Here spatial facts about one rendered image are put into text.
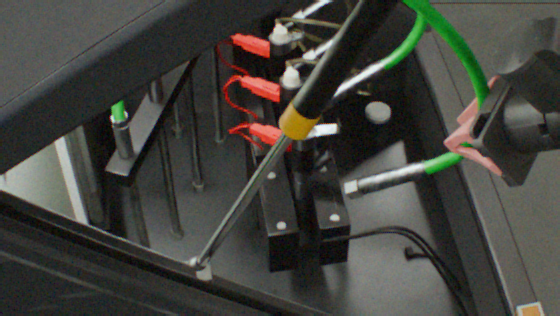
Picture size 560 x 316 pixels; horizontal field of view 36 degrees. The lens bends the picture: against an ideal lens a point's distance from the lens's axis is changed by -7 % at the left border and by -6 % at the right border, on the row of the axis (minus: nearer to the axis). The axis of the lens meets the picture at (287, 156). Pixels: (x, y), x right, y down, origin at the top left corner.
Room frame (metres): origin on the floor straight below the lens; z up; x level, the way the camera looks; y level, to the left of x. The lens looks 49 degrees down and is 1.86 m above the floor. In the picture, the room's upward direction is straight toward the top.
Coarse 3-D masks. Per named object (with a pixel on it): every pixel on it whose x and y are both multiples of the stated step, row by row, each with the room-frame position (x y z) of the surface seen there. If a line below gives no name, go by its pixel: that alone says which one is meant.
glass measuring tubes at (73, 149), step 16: (80, 128) 0.68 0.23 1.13; (64, 144) 0.66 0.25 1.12; (80, 144) 0.68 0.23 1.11; (96, 144) 0.78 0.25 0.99; (64, 160) 0.66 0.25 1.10; (80, 160) 0.67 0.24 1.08; (96, 160) 0.75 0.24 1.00; (64, 176) 0.66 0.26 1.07; (80, 176) 0.68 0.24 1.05; (96, 176) 0.71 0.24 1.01; (80, 192) 0.68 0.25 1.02; (96, 192) 0.68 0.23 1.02; (80, 208) 0.66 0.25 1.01; (96, 208) 0.68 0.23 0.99; (96, 224) 0.67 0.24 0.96; (112, 224) 0.69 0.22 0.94
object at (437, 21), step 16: (416, 0) 0.60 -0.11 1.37; (432, 16) 0.59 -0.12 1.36; (448, 32) 0.59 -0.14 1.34; (464, 48) 0.59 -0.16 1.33; (464, 64) 0.59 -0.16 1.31; (480, 80) 0.58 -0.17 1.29; (480, 96) 0.58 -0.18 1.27; (112, 112) 0.66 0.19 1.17; (464, 144) 0.59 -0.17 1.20; (432, 160) 0.60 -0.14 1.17; (448, 160) 0.59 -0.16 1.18
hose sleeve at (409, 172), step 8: (424, 160) 0.60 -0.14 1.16; (392, 168) 0.61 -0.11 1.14; (400, 168) 0.60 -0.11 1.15; (408, 168) 0.60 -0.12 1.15; (416, 168) 0.59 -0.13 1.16; (424, 168) 0.59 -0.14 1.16; (368, 176) 0.61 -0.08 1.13; (376, 176) 0.61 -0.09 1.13; (384, 176) 0.60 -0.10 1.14; (392, 176) 0.60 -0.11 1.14; (400, 176) 0.60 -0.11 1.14; (408, 176) 0.59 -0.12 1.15; (416, 176) 0.59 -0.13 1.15; (424, 176) 0.59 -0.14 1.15; (360, 184) 0.61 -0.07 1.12; (368, 184) 0.60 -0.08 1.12; (376, 184) 0.60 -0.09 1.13; (384, 184) 0.60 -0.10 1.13; (392, 184) 0.60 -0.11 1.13; (368, 192) 0.60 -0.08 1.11
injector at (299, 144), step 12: (300, 144) 0.69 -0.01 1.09; (312, 144) 0.69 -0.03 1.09; (300, 156) 0.69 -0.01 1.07; (312, 156) 0.69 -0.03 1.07; (324, 156) 0.70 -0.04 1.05; (300, 168) 0.69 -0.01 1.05; (312, 168) 0.69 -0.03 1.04; (300, 180) 0.69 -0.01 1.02; (300, 192) 0.69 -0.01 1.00; (300, 204) 0.69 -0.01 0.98; (300, 216) 0.69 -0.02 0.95; (300, 228) 0.69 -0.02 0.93; (300, 240) 0.69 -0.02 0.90
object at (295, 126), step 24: (360, 0) 0.38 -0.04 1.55; (384, 0) 0.37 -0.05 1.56; (360, 24) 0.37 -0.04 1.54; (336, 48) 0.37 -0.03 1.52; (360, 48) 0.37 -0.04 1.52; (312, 72) 0.38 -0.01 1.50; (336, 72) 0.37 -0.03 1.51; (312, 96) 0.37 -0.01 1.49; (288, 120) 0.37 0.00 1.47; (312, 120) 0.37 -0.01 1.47; (288, 144) 0.37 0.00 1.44; (264, 168) 0.37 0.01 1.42; (216, 240) 0.37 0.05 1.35; (192, 264) 0.37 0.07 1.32
